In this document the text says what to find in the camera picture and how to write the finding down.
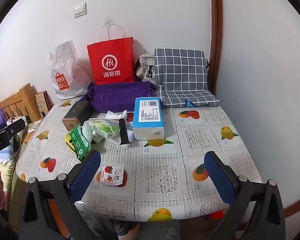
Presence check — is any white Miniso plastic bag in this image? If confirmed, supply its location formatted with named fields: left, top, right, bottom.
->
left=49, top=41, right=91, bottom=100

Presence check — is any beige canvas bag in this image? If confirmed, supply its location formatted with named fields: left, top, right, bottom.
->
left=136, top=54, right=155, bottom=84

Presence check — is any red paper shopping bag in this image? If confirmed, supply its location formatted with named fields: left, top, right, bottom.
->
left=87, top=22, right=135, bottom=85

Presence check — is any green wet wipes pack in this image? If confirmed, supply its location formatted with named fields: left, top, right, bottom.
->
left=69, top=124, right=91, bottom=161

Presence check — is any brown wooden door frame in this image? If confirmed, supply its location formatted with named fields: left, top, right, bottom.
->
left=207, top=0, right=223, bottom=94

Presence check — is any brown patterned book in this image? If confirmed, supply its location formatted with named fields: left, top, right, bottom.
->
left=34, top=90, right=53, bottom=119

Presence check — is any white tissue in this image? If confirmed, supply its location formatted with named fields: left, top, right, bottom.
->
left=104, top=110, right=128, bottom=120

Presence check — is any green tissue pack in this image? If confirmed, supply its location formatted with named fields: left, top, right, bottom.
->
left=92, top=120, right=120, bottom=139

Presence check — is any grey plaid cushion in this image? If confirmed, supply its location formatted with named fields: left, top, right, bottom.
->
left=154, top=48, right=220, bottom=108

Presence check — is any blue tissue box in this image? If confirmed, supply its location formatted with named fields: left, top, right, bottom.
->
left=132, top=97, right=165, bottom=140

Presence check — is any yellow black pouch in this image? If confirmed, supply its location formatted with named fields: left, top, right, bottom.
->
left=65, top=133, right=76, bottom=154

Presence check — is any white wall switch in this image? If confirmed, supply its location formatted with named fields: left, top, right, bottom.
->
left=73, top=3, right=87, bottom=18

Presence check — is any dark green wooden box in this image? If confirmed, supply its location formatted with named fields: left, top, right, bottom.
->
left=62, top=100, right=93, bottom=131

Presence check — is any wooden chair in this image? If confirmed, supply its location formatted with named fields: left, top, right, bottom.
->
left=0, top=83, right=41, bottom=122

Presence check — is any small red white packet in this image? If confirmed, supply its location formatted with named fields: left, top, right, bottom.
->
left=100, top=165, right=125, bottom=186

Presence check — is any purple fabric storage tray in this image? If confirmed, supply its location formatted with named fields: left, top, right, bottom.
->
left=80, top=81, right=156, bottom=113

